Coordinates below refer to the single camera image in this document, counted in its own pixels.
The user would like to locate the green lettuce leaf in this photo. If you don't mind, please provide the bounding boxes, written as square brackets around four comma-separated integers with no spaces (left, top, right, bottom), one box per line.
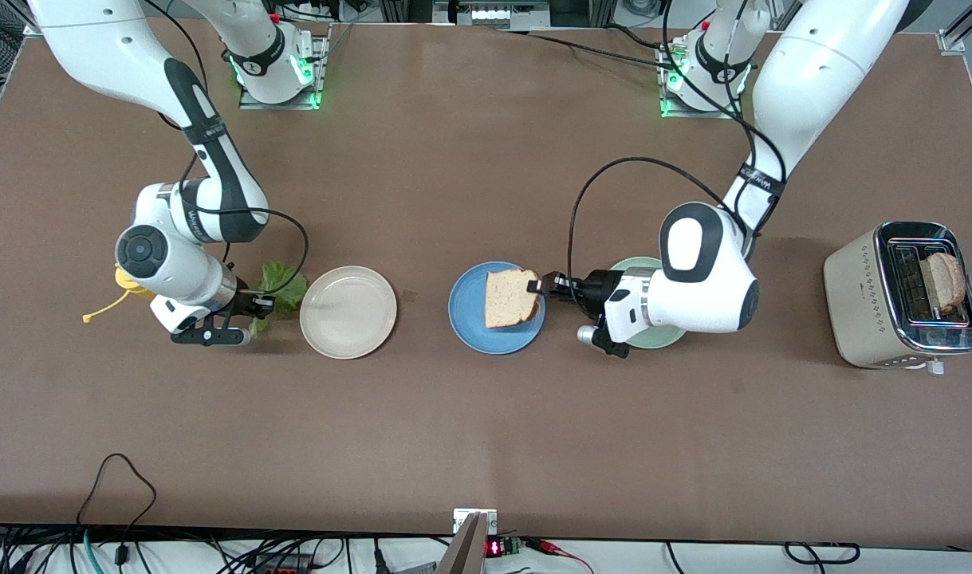
[249,261,309,336]

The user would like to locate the toasted bread slice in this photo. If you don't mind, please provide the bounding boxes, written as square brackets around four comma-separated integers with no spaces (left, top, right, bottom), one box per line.
[484,269,541,329]
[920,252,967,316]

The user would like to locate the yellow squeeze bottle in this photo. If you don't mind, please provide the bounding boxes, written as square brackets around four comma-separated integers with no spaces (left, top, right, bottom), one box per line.
[83,267,156,324]

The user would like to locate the pale green plate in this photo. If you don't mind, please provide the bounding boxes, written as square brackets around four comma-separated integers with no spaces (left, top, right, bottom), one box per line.
[609,256,690,350]

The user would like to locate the blue plate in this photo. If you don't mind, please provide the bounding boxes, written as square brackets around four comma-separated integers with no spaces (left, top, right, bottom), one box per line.
[448,261,547,356]

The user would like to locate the beige plate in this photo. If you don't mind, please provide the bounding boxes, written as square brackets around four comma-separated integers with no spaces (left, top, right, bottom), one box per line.
[299,265,398,360]

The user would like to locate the black power strip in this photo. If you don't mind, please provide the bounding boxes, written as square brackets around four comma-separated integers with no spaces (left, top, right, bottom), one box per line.
[246,554,311,574]

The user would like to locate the beige chrome toaster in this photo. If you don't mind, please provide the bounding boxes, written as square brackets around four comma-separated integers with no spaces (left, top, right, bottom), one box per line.
[823,221,972,375]

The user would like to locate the red black clip leads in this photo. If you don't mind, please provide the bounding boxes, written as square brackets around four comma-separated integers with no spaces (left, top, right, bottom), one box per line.
[525,538,596,574]

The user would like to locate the grey device white buttons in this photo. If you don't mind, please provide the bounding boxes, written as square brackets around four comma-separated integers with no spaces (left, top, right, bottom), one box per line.
[434,0,552,31]

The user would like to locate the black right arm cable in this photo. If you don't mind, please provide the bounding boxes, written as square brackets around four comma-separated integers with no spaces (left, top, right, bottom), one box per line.
[139,0,309,297]

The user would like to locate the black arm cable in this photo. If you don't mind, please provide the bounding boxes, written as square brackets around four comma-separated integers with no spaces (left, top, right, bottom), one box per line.
[139,0,309,297]
[567,0,788,280]

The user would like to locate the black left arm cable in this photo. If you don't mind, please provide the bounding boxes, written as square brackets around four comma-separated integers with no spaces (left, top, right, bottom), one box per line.
[567,0,788,280]

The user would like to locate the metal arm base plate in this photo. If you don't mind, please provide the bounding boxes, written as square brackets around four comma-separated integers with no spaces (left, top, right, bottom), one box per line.
[238,22,332,111]
[658,38,745,120]

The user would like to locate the thin black cable loop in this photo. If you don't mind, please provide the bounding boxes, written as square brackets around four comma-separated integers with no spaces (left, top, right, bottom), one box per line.
[75,452,158,568]

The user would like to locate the black cable across table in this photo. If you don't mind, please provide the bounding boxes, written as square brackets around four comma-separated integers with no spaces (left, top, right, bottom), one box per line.
[502,24,682,73]

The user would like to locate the aluminium camera mount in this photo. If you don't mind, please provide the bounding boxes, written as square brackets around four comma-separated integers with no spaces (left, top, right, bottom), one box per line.
[436,508,499,574]

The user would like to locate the black cable flat loop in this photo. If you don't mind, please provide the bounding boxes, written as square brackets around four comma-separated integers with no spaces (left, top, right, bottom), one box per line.
[785,542,861,565]

